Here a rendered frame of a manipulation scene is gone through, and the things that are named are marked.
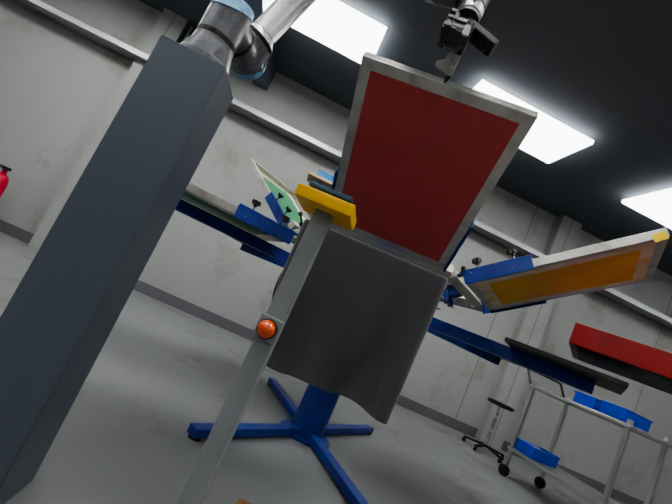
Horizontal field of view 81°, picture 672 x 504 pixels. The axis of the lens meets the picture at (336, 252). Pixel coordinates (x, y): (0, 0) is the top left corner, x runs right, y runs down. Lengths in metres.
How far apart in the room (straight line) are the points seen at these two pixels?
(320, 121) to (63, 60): 3.11
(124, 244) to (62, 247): 0.14
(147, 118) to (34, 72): 5.01
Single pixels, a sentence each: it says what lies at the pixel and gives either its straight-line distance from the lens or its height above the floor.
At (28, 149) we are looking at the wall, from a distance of 5.82.
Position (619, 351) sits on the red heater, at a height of 1.05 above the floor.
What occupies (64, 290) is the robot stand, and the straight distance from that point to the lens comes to 1.13.
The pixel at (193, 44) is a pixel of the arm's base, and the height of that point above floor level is 1.22.
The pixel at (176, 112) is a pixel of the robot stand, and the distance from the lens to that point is 1.13.
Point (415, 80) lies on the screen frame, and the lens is 1.40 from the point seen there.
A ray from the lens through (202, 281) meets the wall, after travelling 4.93.
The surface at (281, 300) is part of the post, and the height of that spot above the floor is 0.71.
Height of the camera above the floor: 0.74
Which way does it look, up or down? 8 degrees up
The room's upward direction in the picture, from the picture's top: 24 degrees clockwise
